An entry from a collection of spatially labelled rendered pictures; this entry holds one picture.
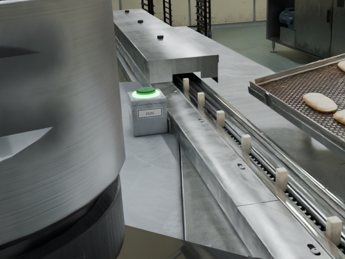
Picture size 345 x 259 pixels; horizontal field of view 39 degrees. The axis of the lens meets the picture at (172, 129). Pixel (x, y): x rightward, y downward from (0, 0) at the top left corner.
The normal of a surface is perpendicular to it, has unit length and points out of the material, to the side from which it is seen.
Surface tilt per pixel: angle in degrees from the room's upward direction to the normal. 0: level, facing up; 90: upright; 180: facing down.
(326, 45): 90
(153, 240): 31
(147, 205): 0
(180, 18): 90
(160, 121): 90
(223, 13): 90
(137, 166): 0
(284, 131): 0
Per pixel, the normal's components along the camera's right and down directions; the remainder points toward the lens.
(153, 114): 0.22, 0.33
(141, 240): 0.44, -0.89
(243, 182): -0.05, -0.94
